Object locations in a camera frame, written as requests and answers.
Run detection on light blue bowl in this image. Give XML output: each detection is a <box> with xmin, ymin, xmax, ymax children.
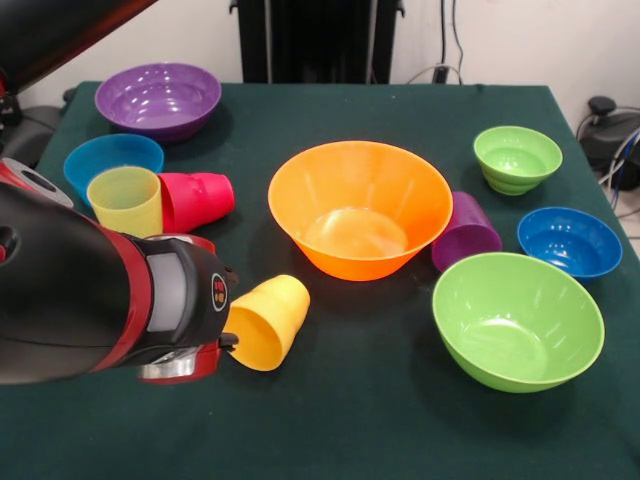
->
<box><xmin>62</xmin><ymin>133</ymin><xmax>166</xmax><ymax>209</ymax></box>

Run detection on yellow cup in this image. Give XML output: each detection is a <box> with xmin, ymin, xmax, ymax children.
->
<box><xmin>221</xmin><ymin>273</ymin><xmax>312</xmax><ymax>373</ymax></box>

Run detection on grey wheeled base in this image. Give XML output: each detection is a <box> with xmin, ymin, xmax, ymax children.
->
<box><xmin>2</xmin><ymin>103</ymin><xmax>64</xmax><ymax>170</ymax></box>

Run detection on translucent yellow-green cup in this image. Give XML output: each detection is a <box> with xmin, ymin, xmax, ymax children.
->
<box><xmin>86</xmin><ymin>166</ymin><xmax>164</xmax><ymax>241</ymax></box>

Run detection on black hanging cable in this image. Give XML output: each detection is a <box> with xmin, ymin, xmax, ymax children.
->
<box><xmin>431</xmin><ymin>0</ymin><xmax>469</xmax><ymax>85</ymax></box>

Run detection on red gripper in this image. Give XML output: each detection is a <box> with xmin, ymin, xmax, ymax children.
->
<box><xmin>136</xmin><ymin>331</ymin><xmax>241</xmax><ymax>386</ymax></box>

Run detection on large orange bowl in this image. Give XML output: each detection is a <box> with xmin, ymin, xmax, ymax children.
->
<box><xmin>267</xmin><ymin>140</ymin><xmax>455</xmax><ymax>283</ymax></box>

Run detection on bundle of floor cables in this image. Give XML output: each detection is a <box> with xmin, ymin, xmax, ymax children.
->
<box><xmin>597</xmin><ymin>125</ymin><xmax>640</xmax><ymax>192</ymax></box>

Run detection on purple cup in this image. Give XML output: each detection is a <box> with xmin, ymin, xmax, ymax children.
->
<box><xmin>430</xmin><ymin>190</ymin><xmax>504</xmax><ymax>274</ymax></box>

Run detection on dark green table cloth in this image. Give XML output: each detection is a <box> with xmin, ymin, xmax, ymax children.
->
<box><xmin>0</xmin><ymin>80</ymin><xmax>640</xmax><ymax>480</ymax></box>

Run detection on black wheeled base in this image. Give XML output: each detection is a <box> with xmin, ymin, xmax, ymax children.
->
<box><xmin>574</xmin><ymin>95</ymin><xmax>640</xmax><ymax>169</ymax></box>

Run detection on dark blue bowl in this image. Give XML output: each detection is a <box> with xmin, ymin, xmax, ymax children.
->
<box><xmin>516</xmin><ymin>206</ymin><xmax>624</xmax><ymax>286</ymax></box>

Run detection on large green bowl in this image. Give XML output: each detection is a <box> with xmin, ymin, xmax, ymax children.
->
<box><xmin>431</xmin><ymin>251</ymin><xmax>606</xmax><ymax>395</ymax></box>

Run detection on red cup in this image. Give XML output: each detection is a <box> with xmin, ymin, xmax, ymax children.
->
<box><xmin>158</xmin><ymin>171</ymin><xmax>237</xmax><ymax>237</ymax></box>

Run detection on small green bowl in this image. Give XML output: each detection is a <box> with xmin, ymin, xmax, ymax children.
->
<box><xmin>472</xmin><ymin>125</ymin><xmax>564</xmax><ymax>198</ymax></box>

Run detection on large purple bowl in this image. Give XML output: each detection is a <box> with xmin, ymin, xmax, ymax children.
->
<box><xmin>94</xmin><ymin>61</ymin><xmax>223</xmax><ymax>147</ymax></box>

